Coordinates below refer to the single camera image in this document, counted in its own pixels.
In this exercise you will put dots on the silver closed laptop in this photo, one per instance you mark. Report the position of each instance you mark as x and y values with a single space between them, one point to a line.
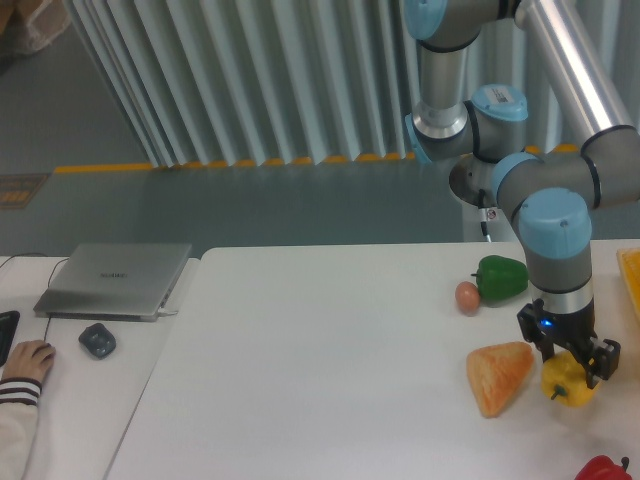
115 281

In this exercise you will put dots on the brown egg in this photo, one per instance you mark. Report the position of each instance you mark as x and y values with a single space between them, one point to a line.
467 298

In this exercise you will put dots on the green bell pepper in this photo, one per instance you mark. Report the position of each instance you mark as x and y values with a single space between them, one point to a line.
500 278

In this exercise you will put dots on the white striped sleeve forearm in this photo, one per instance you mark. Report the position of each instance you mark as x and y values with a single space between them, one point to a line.
19 420

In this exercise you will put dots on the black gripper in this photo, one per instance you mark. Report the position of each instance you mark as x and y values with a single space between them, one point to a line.
573 332

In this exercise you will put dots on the dark grey small device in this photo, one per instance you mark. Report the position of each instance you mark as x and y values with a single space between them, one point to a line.
98 341

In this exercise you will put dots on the red bell pepper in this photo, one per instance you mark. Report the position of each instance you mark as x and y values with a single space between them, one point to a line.
602 467

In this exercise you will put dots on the yellow bell pepper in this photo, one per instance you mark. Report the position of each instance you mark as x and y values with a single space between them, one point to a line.
563 380

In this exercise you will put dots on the orange triangular bread slice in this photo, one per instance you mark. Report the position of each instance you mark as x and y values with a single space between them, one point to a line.
495 374

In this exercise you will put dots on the person's hand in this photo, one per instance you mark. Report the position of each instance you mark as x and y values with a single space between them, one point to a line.
30 360

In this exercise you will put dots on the white pleated curtain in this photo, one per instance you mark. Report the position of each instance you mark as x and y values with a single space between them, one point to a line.
205 81

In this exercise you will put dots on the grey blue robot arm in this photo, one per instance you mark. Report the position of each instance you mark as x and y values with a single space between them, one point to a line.
547 203

